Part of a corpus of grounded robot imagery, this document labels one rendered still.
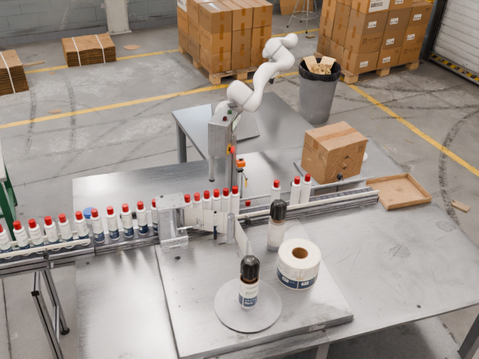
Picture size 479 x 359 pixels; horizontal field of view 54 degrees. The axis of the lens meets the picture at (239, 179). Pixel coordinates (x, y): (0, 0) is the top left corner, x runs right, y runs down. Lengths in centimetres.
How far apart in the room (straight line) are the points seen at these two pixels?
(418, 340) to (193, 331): 150
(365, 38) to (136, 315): 469
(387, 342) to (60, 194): 290
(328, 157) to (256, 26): 343
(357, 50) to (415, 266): 393
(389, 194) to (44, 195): 287
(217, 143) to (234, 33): 368
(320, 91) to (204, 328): 343
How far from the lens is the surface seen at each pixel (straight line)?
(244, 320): 217
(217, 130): 231
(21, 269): 264
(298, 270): 222
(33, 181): 465
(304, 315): 223
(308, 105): 521
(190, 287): 230
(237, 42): 599
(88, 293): 242
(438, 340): 320
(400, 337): 312
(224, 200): 253
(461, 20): 706
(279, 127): 356
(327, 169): 292
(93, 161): 475
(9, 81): 622
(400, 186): 316
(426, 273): 264
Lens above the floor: 264
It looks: 37 degrees down
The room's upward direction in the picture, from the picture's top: 2 degrees clockwise
